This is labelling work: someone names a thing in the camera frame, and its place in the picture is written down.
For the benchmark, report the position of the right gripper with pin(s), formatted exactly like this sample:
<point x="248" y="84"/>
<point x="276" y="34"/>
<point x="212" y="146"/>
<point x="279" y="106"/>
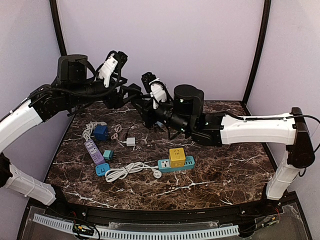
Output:
<point x="150" y="114"/>

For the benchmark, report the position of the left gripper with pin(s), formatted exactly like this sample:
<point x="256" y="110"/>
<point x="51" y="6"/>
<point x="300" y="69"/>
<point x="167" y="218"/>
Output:
<point x="116" y="97"/>

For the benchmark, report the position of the black power adapter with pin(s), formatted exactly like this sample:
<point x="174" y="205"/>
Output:
<point x="138" y="102"/>

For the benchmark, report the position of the yellow cube socket adapter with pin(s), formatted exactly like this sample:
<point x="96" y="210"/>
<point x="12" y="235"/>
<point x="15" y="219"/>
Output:
<point x="177" y="157"/>

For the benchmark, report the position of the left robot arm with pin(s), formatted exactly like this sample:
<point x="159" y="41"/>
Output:
<point x="77" y="85"/>

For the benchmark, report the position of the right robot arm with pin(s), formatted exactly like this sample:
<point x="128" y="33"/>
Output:
<point x="183" y="112"/>

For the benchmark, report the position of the small teal plug adapter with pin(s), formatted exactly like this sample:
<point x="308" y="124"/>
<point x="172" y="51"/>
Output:
<point x="108" y="155"/>

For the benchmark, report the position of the light blue charger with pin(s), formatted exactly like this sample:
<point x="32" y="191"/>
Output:
<point x="160" y="124"/>

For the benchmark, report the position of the white usb charger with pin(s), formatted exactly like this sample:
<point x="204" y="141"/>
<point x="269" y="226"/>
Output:
<point x="130" y="142"/>

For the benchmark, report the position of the dark blue cube adapter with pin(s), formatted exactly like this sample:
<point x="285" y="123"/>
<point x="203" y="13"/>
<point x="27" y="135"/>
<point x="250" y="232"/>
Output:
<point x="101" y="132"/>

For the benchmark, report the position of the purple power strip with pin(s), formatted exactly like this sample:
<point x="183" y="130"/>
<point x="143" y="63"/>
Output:
<point x="94" y="152"/>

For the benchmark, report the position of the blue square socket adapter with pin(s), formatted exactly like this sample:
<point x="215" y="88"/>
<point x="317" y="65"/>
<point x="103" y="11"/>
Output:
<point x="101" y="169"/>

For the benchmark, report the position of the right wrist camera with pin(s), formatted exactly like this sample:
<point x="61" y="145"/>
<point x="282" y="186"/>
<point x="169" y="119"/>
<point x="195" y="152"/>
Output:
<point x="155" y="88"/>

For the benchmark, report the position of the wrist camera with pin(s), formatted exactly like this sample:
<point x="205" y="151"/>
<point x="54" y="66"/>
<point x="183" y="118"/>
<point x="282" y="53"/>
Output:
<point x="113" y="63"/>
<point x="155" y="88"/>

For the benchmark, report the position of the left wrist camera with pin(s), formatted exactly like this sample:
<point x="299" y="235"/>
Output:
<point x="113" y="63"/>

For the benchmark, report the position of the white slotted cable duct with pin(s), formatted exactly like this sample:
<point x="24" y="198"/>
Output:
<point x="126" y="231"/>

